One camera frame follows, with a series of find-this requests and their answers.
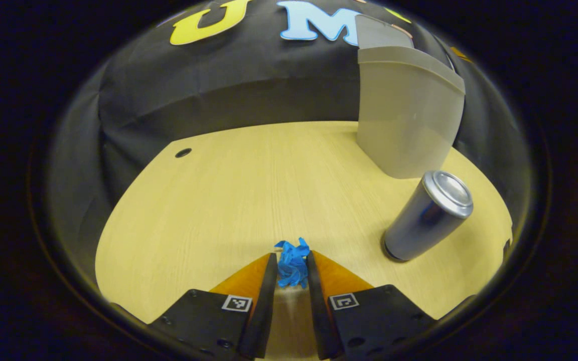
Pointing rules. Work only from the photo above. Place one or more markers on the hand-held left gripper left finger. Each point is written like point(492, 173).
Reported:
point(266, 311)

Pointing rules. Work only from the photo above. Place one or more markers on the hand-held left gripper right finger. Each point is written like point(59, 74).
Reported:
point(319, 316)

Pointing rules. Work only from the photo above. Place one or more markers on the blue paper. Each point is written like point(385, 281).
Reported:
point(293, 265)

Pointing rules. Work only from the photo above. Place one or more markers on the silver pop can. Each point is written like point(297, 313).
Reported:
point(419, 220)

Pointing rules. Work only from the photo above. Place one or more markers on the white desktop garbage bin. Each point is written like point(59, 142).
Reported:
point(404, 120)

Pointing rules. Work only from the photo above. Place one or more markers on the wooden desktop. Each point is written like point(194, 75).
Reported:
point(249, 200)

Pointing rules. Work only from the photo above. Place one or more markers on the black backdrop cloth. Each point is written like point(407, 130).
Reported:
point(219, 90)

